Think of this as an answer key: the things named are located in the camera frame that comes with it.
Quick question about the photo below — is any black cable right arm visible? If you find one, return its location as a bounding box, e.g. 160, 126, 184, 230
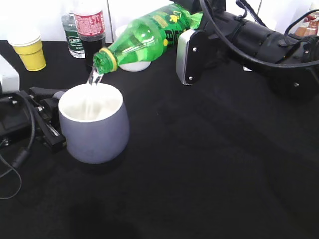
199, 0, 319, 74

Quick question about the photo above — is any grey ceramic mug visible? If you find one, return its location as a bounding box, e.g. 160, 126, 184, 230
55, 83, 130, 164

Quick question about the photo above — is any white ceramic mug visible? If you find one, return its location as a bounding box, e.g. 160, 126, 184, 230
115, 25, 151, 72

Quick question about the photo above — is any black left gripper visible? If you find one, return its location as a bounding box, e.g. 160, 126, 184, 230
0, 87, 68, 153

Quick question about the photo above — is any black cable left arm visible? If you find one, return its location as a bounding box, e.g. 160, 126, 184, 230
0, 93, 37, 200

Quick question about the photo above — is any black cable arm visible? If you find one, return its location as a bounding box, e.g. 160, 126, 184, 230
0, 93, 37, 200
199, 0, 319, 74

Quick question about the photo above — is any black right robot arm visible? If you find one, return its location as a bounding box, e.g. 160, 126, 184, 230
176, 0, 319, 100

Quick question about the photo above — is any cola bottle red label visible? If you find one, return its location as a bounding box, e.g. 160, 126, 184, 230
73, 0, 106, 67

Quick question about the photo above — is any clear cestbon water bottle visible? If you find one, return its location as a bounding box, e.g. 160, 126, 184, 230
61, 13, 85, 59

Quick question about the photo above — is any brown tea drink bottle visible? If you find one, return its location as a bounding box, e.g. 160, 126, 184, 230
294, 11, 319, 37

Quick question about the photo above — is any yellow paper cup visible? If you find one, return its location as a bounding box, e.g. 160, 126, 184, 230
7, 31, 46, 71

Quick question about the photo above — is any green sprite bottle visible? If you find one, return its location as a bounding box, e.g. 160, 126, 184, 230
93, 3, 203, 74

